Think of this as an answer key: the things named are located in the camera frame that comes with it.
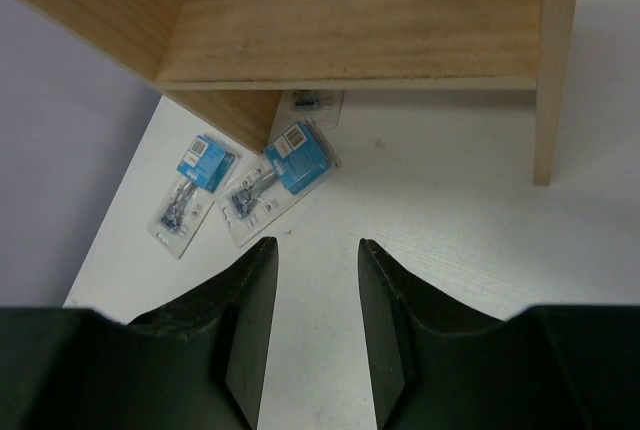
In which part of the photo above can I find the wooden two-tier shelf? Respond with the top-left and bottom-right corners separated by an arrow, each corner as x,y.
22,0 -> 577,186

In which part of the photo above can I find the blue razor blister under shelf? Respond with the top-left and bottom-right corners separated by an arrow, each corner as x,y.
283,90 -> 344,129

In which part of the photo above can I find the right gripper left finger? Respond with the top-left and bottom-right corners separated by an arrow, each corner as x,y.
1,237 -> 278,429

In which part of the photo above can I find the blue razor blister left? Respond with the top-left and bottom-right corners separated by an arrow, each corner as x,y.
147,134 -> 242,259

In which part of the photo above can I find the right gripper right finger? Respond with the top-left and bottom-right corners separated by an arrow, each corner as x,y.
358,239 -> 639,429

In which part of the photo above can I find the blue razor blister middle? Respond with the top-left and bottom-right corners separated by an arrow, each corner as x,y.
216,119 -> 341,248

